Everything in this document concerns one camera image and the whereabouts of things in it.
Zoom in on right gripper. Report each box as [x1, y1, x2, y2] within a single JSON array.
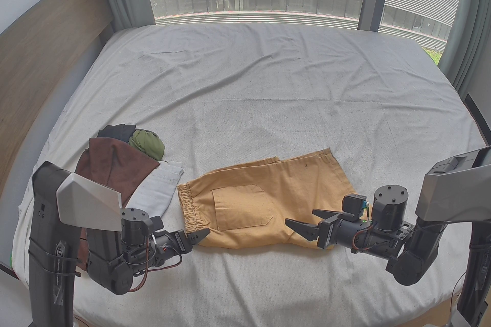
[[285, 209, 375, 252]]

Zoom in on bed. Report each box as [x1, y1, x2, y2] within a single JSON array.
[[0, 0, 491, 327]]

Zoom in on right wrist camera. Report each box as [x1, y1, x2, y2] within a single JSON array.
[[341, 194, 369, 222]]

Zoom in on pale blue garment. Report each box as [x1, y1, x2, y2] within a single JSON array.
[[128, 161, 185, 220]]

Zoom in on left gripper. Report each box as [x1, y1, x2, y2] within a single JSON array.
[[153, 227, 211, 259]]

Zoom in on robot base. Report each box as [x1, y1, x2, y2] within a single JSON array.
[[445, 308, 468, 327]]

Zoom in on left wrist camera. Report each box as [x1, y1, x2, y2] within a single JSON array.
[[148, 215, 165, 235]]

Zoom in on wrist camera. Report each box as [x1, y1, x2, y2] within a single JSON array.
[[341, 194, 369, 222], [148, 215, 165, 235]]

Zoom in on green garment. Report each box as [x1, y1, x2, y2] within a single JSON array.
[[128, 129, 165, 160]]

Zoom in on tan shorts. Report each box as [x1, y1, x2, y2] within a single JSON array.
[[177, 148, 357, 250]]

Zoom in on black garment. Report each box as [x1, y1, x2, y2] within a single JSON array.
[[97, 123, 137, 141]]

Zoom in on brown garment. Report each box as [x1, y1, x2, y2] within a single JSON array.
[[75, 137, 161, 276]]

